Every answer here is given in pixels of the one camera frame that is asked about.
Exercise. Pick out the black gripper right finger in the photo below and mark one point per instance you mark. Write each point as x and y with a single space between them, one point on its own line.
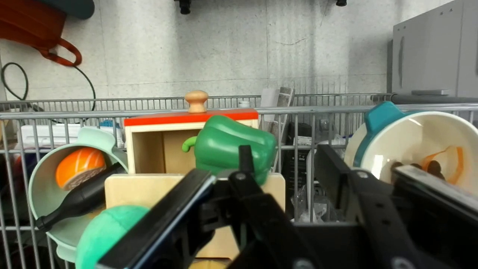
378 224

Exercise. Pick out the bundle of metal rods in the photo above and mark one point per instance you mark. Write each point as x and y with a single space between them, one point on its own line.
278 105

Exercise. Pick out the wooden box with red drawer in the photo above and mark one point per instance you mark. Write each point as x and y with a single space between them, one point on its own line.
149 150

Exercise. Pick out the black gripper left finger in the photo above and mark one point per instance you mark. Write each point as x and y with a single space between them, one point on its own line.
158 218

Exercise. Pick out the brown toy food piece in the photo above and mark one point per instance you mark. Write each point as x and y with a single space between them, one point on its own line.
438 161

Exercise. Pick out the green pepper plush toy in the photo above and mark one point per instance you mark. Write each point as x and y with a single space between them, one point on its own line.
229 147

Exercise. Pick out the black ladle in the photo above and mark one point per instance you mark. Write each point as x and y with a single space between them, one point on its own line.
75 202

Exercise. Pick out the white bowl with teal band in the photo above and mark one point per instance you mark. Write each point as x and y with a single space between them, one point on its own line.
397 139

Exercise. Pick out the orange salmon sushi toy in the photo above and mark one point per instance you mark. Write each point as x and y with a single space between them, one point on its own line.
79 166

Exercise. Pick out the black robot cart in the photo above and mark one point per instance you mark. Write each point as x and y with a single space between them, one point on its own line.
184 6

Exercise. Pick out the white air purifier machine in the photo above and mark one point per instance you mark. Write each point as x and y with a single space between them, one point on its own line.
438 49

